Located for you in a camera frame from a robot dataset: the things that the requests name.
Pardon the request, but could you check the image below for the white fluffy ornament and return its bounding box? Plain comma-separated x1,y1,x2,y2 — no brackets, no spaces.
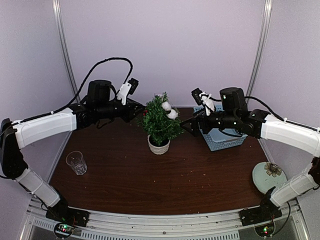
161,101,178,120

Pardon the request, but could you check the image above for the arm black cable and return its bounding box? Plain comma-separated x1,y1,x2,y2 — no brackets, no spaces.
17,57,134,123
209,96,320,131

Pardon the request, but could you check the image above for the white tree pot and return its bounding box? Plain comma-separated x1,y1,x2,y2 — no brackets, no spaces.
147,135,171,155

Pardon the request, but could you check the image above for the aluminium frame post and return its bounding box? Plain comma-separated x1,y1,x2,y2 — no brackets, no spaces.
52,0,78,96
246,0,273,96

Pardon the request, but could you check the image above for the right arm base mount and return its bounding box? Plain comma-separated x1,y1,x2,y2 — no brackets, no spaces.
239,206,283,238

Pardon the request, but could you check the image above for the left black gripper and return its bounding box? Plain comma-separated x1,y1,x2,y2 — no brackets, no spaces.
96,97,146,123

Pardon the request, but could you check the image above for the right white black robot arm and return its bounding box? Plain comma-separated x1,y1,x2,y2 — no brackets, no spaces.
180,87,320,221

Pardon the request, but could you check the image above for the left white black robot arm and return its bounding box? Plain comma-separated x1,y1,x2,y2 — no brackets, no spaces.
0,78,145,222

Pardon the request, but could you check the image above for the copper wire light string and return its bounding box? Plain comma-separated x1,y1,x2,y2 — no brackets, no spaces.
149,119,181,133

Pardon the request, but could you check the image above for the blue plastic basket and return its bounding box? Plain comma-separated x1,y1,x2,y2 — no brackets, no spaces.
193,104,249,152

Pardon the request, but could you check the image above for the clear drinking glass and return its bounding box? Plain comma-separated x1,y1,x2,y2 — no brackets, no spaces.
65,151,88,176

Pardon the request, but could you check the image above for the front aluminium rail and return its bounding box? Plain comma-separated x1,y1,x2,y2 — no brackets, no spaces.
19,192,311,240

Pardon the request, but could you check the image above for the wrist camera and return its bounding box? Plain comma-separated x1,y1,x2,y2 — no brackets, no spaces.
191,88,216,116
116,78,139,106

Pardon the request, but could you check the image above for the pale green floral plate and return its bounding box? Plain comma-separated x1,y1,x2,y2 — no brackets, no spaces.
252,162,287,194

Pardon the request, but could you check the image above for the left aluminium frame post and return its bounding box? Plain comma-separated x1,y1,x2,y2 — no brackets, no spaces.
52,0,78,96

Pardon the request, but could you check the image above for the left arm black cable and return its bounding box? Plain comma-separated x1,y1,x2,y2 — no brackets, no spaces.
17,57,134,123

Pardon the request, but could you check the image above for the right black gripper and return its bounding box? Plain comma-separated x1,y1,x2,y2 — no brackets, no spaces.
180,107,239,137

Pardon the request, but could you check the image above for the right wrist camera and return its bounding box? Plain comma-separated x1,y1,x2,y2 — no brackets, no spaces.
191,88,216,116

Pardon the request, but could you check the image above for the right aluminium frame post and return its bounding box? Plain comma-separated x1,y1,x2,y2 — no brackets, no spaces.
246,0,273,96

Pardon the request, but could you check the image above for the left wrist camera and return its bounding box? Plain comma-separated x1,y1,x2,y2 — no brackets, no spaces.
116,78,139,106

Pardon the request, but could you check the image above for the small green christmas tree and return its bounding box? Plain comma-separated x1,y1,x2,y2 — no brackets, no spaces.
138,92,184,147

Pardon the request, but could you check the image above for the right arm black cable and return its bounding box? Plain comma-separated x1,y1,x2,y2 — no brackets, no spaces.
209,96,320,131

